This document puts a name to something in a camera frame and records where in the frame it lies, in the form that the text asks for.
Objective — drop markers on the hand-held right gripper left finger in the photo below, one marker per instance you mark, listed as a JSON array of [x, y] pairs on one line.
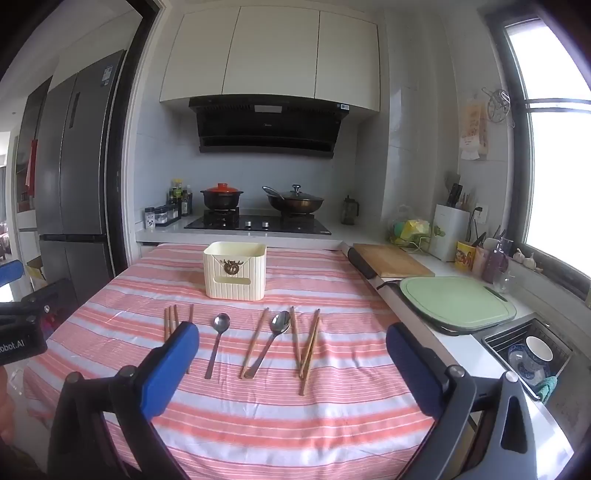
[[171, 364]]

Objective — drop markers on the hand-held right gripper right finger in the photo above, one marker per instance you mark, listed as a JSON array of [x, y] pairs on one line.
[[415, 369]]

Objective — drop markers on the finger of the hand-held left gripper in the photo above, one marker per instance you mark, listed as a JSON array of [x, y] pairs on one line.
[[10, 272], [32, 307]]

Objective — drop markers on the wooden chopstick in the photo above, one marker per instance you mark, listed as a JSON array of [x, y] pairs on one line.
[[309, 341], [165, 323], [294, 337], [304, 383], [171, 321], [254, 344], [190, 313]]

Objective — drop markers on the metal spoon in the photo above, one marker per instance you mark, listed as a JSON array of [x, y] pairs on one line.
[[280, 321], [221, 322]]

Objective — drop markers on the cream ribbed utensil holder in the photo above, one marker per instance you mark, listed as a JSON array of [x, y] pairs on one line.
[[235, 272]]

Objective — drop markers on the green cutting board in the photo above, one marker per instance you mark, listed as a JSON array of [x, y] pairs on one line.
[[455, 300]]

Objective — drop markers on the steel sink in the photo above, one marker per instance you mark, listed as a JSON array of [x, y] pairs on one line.
[[508, 339]]

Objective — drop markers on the blue patterned bowl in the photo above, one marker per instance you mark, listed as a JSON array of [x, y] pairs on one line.
[[521, 367]]

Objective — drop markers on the grey refrigerator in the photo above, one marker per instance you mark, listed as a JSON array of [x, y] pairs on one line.
[[78, 184]]

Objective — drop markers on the wooden cutting board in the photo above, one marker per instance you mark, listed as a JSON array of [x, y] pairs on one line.
[[392, 259]]

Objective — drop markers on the pink striped table cloth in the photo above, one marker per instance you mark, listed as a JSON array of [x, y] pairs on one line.
[[277, 415]]

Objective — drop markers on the pink cup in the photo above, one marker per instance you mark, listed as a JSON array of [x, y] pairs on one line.
[[480, 265]]

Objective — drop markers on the yellow mug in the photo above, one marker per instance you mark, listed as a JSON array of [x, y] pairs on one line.
[[465, 256]]

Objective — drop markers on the white bowl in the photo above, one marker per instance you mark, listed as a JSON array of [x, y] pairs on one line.
[[539, 348]]

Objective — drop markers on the purple cup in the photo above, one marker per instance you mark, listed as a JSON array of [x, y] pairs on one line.
[[496, 267]]

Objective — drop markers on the green dish cloth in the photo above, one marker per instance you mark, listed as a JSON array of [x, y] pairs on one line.
[[547, 388]]

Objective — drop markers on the white knife block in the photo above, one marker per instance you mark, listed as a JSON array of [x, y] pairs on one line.
[[450, 233]]

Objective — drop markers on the plastic bag with produce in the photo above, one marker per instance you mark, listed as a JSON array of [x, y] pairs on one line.
[[408, 228]]

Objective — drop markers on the spice jar rack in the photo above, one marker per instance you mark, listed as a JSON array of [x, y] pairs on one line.
[[161, 217]]

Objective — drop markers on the garlic bulb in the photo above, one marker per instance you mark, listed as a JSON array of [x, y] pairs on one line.
[[531, 261], [519, 255]]

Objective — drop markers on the dark sauce bottle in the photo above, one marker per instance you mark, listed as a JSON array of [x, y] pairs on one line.
[[186, 202]]

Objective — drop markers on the black clay pot red lid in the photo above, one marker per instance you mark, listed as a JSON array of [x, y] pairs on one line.
[[221, 196]]

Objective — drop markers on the wok with glass lid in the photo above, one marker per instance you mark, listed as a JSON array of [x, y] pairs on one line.
[[295, 201]]

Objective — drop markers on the window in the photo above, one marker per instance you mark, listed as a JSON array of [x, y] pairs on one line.
[[558, 175]]

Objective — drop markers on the hanging cloth towel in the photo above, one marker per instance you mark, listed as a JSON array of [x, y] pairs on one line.
[[475, 129]]

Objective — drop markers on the black range hood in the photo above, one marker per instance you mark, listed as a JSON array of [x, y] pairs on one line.
[[263, 124]]

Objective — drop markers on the wall power outlet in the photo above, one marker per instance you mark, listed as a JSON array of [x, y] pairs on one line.
[[480, 213]]

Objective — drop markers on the white wall cabinet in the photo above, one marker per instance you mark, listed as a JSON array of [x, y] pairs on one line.
[[272, 50]]

